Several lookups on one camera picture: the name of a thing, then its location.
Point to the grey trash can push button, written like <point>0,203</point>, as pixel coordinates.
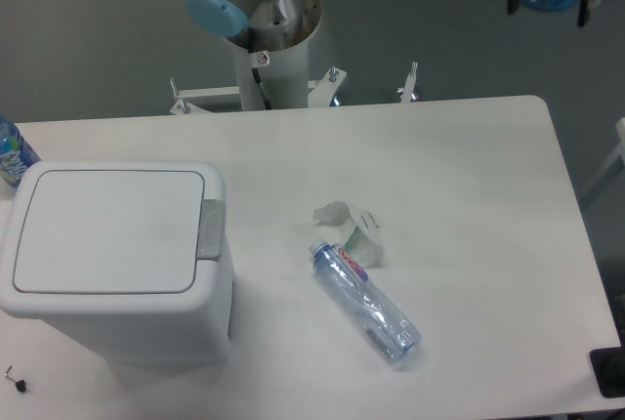
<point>211,230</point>

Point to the white trash can lid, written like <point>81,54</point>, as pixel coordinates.
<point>110,232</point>

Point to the white plastic trash can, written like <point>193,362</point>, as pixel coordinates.
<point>187,327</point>

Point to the crumpled white paper packaging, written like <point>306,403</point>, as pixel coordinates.
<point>358,229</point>

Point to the clear empty plastic water bottle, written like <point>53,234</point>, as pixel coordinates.
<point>349,284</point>

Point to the black device at table edge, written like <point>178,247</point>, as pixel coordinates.
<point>608,367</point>

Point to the blue labelled drink bottle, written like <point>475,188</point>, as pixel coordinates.
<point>17,155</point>

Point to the white furniture frame right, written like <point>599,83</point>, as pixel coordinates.
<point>606,172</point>

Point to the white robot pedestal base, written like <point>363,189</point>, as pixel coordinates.
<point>265,80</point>

